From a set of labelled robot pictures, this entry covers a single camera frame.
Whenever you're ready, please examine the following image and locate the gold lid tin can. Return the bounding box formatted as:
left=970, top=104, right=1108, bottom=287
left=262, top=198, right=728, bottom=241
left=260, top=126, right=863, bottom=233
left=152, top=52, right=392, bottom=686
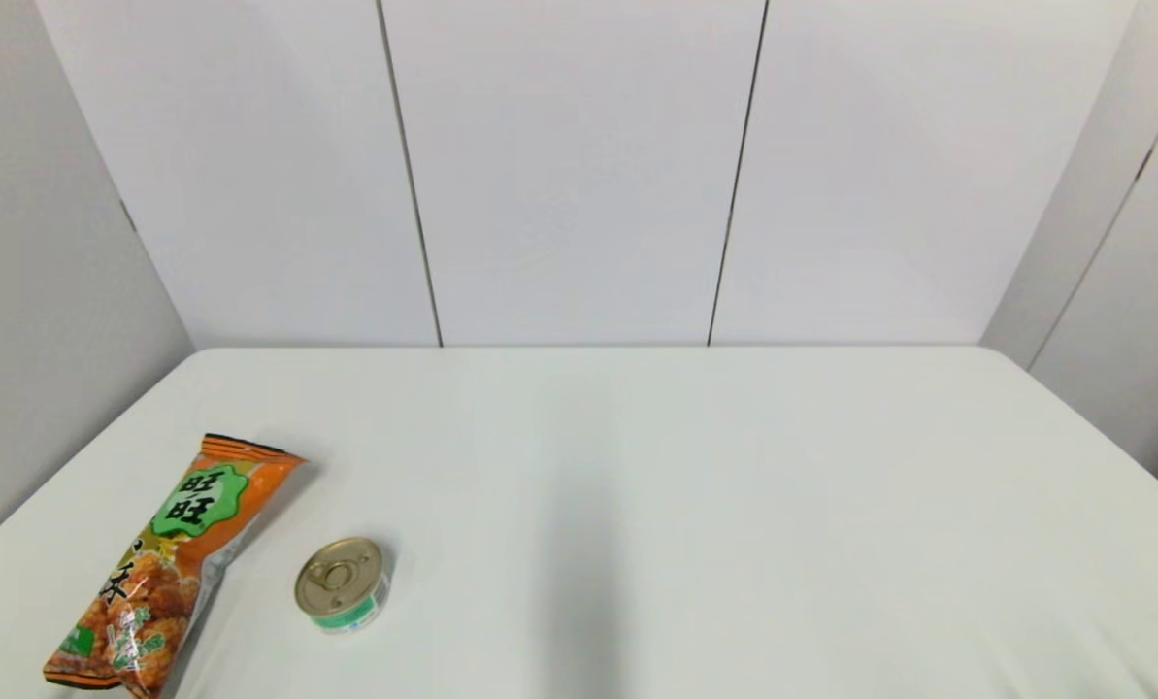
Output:
left=294, top=537, right=392, bottom=636

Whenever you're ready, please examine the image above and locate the orange green cookie snack bag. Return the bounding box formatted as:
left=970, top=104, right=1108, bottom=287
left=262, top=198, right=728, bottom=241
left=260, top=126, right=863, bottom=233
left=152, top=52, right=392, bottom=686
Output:
left=43, top=433, right=309, bottom=698

